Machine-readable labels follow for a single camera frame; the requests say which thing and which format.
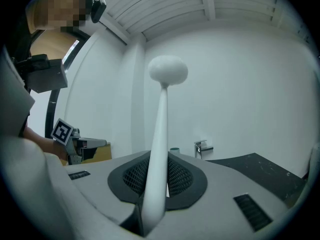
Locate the person's black shirt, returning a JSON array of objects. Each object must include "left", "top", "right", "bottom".
[{"left": 3, "top": 21, "right": 35, "bottom": 138}]

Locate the black head-mounted camera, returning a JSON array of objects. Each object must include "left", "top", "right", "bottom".
[{"left": 90, "top": 0, "right": 107, "bottom": 24}]

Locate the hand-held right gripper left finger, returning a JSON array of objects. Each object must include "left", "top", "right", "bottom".
[{"left": 63, "top": 150, "right": 151, "bottom": 235}]

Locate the white long-handled brush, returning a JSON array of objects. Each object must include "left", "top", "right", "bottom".
[{"left": 141, "top": 55, "right": 189, "bottom": 233}]

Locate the black marble vanity counter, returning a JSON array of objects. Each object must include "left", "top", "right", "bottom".
[{"left": 204, "top": 152, "right": 307, "bottom": 209}]

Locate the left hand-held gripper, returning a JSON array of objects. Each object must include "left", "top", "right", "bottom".
[{"left": 51, "top": 118, "right": 108, "bottom": 166}]

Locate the black curved rig tube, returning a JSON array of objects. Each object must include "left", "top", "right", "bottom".
[{"left": 44, "top": 88, "right": 62, "bottom": 139}]

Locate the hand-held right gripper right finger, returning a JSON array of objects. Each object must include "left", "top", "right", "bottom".
[{"left": 149, "top": 150, "right": 291, "bottom": 240}]

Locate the person's left forearm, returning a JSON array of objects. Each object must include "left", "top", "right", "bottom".
[{"left": 22, "top": 126, "right": 69, "bottom": 166}]

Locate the chrome faucet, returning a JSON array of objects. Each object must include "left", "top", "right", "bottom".
[{"left": 194, "top": 139, "right": 215, "bottom": 160}]

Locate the person's head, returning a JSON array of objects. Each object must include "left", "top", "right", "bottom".
[{"left": 26, "top": 0, "right": 94, "bottom": 32}]

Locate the black chest-mounted monitor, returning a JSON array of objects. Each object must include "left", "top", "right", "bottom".
[{"left": 14, "top": 53, "right": 69, "bottom": 94}]

